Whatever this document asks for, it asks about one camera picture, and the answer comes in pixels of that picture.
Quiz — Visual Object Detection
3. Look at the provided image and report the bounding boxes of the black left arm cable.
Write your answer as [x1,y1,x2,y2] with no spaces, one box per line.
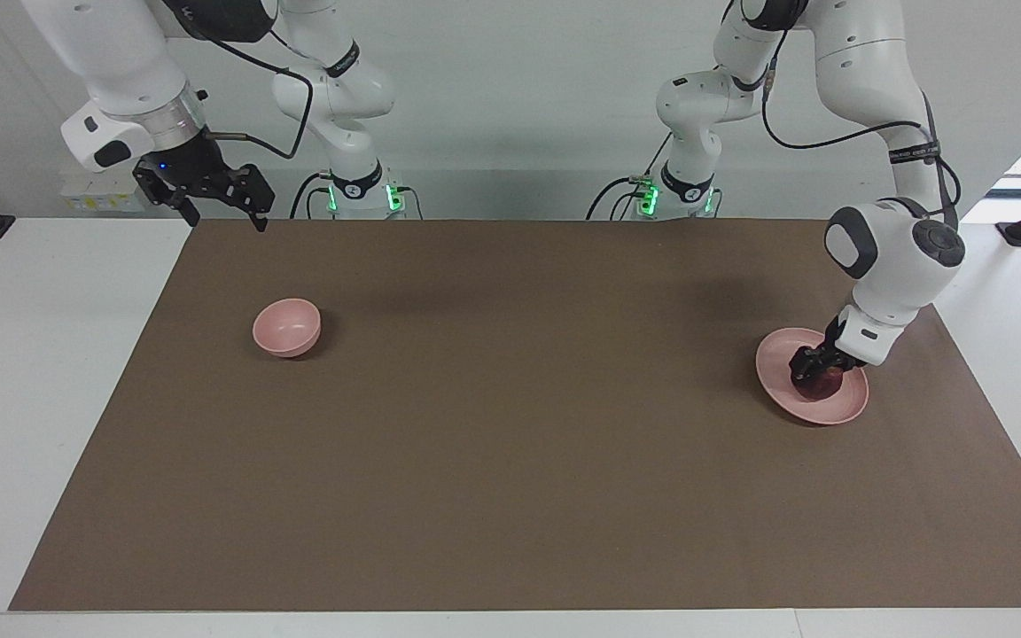
[760,49,963,233]

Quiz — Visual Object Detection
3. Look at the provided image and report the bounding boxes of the brown table mat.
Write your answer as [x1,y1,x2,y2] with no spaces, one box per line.
[8,219,1021,612]

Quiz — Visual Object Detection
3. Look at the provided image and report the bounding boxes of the black left base cable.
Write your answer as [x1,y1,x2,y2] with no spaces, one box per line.
[587,133,673,220]

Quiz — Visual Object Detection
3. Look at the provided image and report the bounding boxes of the black right base cable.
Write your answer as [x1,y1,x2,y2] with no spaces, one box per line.
[289,173,332,220]

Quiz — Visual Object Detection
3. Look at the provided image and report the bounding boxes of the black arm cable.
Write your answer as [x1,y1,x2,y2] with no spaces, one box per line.
[175,0,314,160]
[760,49,963,233]

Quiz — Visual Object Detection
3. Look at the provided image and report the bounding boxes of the white wall socket box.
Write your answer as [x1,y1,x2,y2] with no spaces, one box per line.
[61,168,144,214]

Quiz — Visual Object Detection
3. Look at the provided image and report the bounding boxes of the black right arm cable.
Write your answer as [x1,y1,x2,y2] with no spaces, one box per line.
[175,0,314,160]

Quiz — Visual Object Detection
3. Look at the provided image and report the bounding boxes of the pink bowl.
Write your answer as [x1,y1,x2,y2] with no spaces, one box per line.
[252,298,323,359]

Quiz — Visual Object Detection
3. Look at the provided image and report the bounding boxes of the pink plate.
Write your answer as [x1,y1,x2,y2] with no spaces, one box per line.
[755,327,870,426]

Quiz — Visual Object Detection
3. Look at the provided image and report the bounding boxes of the dark red apple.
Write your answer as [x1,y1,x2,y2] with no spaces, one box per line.
[796,370,845,401]

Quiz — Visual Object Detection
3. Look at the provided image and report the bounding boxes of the black base cable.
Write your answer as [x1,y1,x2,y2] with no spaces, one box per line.
[289,173,332,220]
[587,133,673,220]

